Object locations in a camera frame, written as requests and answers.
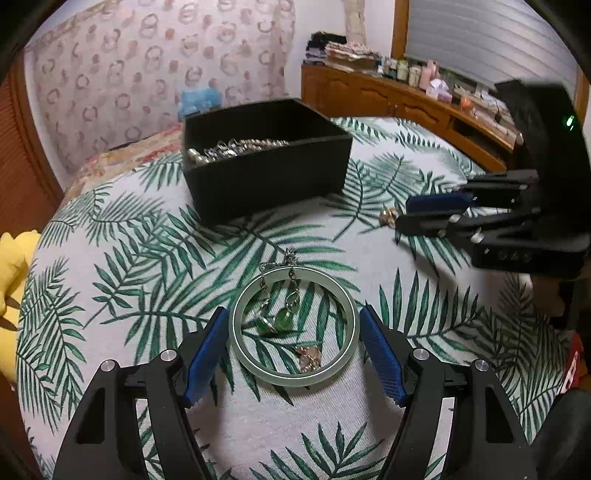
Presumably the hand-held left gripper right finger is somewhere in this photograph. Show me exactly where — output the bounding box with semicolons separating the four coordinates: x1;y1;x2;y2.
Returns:
359;305;539;480

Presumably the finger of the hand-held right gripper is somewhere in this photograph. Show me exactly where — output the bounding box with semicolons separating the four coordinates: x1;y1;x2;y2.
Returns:
406;169;542;216
394;207;542;252

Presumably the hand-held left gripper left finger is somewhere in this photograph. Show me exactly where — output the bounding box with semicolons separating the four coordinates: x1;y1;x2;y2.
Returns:
51;307;230;480

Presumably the pale green jade bangle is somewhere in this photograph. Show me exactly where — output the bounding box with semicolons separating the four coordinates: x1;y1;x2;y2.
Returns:
229;265;361;387

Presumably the green stone drop earring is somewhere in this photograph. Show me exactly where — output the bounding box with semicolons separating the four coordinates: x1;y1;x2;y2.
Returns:
276;248;304;332
256;261;279;335

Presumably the rose gold earring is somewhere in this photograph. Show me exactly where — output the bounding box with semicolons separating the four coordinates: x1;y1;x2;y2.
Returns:
295;344;324;374

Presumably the black box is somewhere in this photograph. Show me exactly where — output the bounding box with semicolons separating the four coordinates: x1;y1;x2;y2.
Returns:
182;97;354;227

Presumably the silver chain jewelry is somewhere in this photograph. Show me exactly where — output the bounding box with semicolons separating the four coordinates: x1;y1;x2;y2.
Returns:
203;137;290;158

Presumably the person's right hand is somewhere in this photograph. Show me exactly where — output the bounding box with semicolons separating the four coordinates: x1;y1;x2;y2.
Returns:
531;274;575;330

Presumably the white folded paper box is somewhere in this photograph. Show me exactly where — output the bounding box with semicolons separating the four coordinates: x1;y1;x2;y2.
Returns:
427;78;454;103

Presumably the wooden cabinet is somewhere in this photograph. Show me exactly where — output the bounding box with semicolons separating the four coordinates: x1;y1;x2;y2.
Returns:
300;63;525;173

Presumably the row of small bottles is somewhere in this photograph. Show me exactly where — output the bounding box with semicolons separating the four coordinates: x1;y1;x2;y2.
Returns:
381;56;424;87

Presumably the grey window blind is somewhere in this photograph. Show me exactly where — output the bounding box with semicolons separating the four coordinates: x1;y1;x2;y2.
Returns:
405;0;579;89

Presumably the stack of folded clothes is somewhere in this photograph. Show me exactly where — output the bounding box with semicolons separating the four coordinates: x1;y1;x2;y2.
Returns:
304;30;383;71

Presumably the red printed garment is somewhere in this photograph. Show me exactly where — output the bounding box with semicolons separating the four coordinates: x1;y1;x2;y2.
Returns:
560;332;586;398

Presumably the dark cloth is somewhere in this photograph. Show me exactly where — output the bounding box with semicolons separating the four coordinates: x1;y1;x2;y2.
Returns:
526;387;591;480

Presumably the white lace curtain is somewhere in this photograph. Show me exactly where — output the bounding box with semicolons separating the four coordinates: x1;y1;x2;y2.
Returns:
341;0;369;45

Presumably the yellow plush toy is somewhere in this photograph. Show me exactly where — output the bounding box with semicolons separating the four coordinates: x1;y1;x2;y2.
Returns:
0;231;38;384

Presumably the floral blanket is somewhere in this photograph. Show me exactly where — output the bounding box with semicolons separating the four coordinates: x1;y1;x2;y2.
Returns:
65;121;186;204

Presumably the blue plastic bag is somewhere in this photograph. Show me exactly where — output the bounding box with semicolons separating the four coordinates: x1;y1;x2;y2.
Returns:
178;88;223;117

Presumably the wooden louvre door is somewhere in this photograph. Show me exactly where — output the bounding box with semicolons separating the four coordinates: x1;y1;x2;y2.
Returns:
0;65;64;232

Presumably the ring pattern curtain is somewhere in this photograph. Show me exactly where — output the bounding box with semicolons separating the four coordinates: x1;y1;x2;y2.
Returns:
22;0;296;177

